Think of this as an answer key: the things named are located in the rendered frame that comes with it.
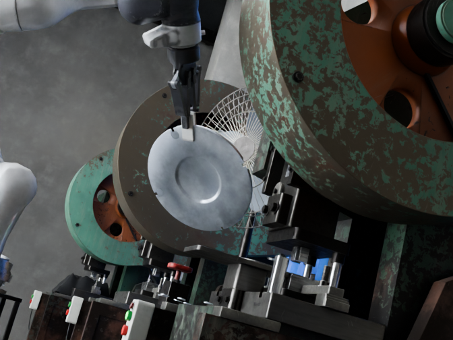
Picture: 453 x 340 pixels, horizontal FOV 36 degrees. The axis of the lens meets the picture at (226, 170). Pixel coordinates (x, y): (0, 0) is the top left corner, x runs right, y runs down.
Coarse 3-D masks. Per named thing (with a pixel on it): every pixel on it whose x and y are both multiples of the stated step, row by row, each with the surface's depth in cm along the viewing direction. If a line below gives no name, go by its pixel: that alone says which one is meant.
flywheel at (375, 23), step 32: (384, 0) 156; (416, 0) 159; (448, 0) 145; (352, 32) 152; (384, 32) 155; (416, 32) 148; (448, 32) 144; (352, 64) 151; (384, 64) 153; (416, 64) 153; (448, 64) 151; (384, 96) 152; (416, 96) 155; (448, 96) 158; (416, 128) 153; (448, 128) 156
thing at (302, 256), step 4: (296, 248) 182; (300, 248) 181; (304, 248) 181; (292, 252) 183; (296, 252) 181; (300, 252) 180; (304, 252) 181; (308, 252) 181; (292, 256) 182; (296, 256) 181; (300, 256) 180; (304, 256) 180; (292, 260) 183; (296, 260) 181; (300, 260) 180; (304, 260) 180
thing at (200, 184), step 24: (168, 144) 172; (192, 144) 169; (216, 144) 166; (168, 168) 176; (192, 168) 173; (216, 168) 169; (168, 192) 179; (192, 192) 176; (216, 192) 173; (240, 192) 169; (192, 216) 179; (216, 216) 175; (240, 216) 172
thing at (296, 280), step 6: (294, 276) 173; (300, 276) 174; (288, 282) 173; (294, 282) 173; (300, 282) 173; (306, 282) 174; (312, 282) 174; (318, 282) 175; (288, 288) 172; (294, 288) 173; (300, 288) 173
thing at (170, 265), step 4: (168, 264) 205; (172, 264) 202; (176, 264) 202; (180, 264) 203; (172, 268) 206; (176, 268) 203; (180, 268) 202; (184, 268) 203; (188, 268) 203; (192, 268) 204; (176, 272) 205; (180, 272) 205; (184, 272) 207; (188, 272) 204; (176, 276) 204; (180, 276) 205
